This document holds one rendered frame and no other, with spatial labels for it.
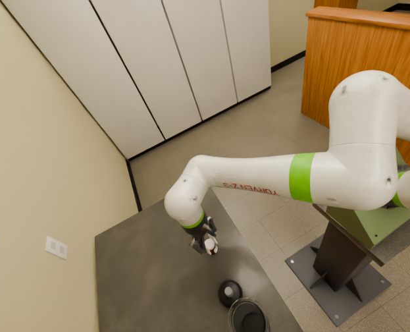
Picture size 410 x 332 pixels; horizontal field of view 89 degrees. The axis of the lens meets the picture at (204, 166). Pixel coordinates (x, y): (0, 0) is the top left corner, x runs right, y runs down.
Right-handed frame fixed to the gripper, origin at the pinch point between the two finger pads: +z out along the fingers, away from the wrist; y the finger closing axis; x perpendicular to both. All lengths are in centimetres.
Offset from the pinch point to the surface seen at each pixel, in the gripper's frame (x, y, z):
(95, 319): 31, -50, 9
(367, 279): -70, 54, 99
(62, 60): 210, 68, -45
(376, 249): -54, 30, 6
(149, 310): 10.0, -33.4, 5.9
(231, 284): -14.9, -8.2, 2.4
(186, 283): 2.3, -17.3, 6.0
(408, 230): -62, 43, 6
